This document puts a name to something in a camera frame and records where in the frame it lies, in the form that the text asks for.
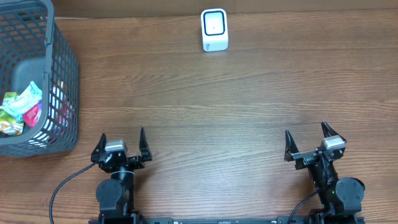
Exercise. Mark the white tube gold cap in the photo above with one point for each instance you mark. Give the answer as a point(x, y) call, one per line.
point(61, 110)

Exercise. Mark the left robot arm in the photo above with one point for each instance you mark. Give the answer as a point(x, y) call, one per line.
point(116, 194)

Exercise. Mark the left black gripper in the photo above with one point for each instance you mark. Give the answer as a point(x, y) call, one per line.
point(119, 160)

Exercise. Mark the green yellow snack pouch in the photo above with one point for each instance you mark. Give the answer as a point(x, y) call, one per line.
point(10, 125)

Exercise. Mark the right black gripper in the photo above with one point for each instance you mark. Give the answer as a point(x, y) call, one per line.
point(314, 157)

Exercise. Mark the white barcode scanner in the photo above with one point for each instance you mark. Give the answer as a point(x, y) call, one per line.
point(214, 30)

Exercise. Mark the grey plastic mesh basket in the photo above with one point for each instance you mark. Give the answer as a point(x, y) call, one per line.
point(33, 49)

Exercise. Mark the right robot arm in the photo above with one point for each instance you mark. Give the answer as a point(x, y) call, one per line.
point(340, 197)

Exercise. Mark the teal wet wipes pack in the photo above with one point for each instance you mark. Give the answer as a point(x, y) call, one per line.
point(24, 102)

